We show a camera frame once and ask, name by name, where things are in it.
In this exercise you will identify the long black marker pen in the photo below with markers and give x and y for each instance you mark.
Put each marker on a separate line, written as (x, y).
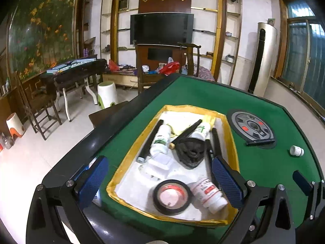
(151, 139)

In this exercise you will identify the red plastic bag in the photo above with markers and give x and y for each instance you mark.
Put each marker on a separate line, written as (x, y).
(113, 66)
(169, 68)

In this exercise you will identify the white-legged side table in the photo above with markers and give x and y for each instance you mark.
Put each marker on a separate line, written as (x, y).
(66, 101)

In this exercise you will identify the black triangular holder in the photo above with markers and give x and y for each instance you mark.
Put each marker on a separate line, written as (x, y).
(190, 152)

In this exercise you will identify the plain white bottle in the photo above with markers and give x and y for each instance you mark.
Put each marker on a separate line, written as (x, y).
(297, 151)

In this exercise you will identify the wooden armchair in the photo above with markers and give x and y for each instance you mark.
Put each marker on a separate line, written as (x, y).
(190, 45)

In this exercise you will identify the purple bottle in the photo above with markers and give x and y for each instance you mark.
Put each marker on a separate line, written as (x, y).
(86, 52)

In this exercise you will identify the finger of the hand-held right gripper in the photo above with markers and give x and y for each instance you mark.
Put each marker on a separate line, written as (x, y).
(302, 183)

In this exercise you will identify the white orange plastic stool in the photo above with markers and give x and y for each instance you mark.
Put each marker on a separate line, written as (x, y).
(15, 127)

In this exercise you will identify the black marker yellow cap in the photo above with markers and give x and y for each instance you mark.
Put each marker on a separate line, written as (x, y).
(188, 132)

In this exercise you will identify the brown wooden stool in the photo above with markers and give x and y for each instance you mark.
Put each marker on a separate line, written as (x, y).
(109, 110)

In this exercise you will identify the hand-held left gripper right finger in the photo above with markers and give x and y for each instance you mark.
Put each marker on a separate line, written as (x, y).
(228, 183)

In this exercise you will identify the stack of books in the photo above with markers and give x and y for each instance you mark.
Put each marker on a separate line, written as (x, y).
(63, 66)

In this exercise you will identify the cream square box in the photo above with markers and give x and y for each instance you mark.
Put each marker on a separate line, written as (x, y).
(160, 167)

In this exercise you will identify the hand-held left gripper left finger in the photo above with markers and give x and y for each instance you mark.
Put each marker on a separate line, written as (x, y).
(92, 180)

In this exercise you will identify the tall standing air conditioner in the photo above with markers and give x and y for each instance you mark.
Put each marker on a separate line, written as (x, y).
(264, 56)

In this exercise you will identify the yellow-edged white tray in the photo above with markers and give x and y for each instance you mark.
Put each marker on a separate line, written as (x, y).
(134, 183)

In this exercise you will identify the wood-framed window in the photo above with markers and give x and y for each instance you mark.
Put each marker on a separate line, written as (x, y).
(297, 43)

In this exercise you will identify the black television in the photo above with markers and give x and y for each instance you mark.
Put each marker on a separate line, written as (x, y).
(162, 29)

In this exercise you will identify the flower wall mural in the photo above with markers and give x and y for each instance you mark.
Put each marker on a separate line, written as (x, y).
(43, 30)

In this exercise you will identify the wooden wall shelf unit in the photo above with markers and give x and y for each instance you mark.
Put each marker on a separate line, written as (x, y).
(165, 5)

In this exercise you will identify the white green plastic stool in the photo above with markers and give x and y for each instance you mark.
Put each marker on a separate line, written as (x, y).
(108, 94)

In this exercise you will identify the white bottle green label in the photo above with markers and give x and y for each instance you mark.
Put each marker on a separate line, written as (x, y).
(161, 138)
(201, 131)

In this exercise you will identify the floral cloth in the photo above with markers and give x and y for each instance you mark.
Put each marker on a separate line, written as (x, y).
(203, 72)

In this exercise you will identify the low wooden cabinet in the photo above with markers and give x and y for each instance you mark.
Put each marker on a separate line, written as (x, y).
(119, 80)

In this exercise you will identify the white bottle red label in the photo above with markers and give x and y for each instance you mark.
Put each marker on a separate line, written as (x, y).
(208, 193)

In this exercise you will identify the round table control panel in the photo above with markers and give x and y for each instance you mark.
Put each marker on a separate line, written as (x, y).
(243, 122)

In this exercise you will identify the glass jar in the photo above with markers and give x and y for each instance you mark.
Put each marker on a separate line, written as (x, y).
(7, 142)

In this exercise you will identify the dark wooden chair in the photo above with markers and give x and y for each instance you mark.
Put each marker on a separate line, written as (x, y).
(40, 106)

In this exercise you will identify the black tape roll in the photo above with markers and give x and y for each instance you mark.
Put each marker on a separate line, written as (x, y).
(172, 211)

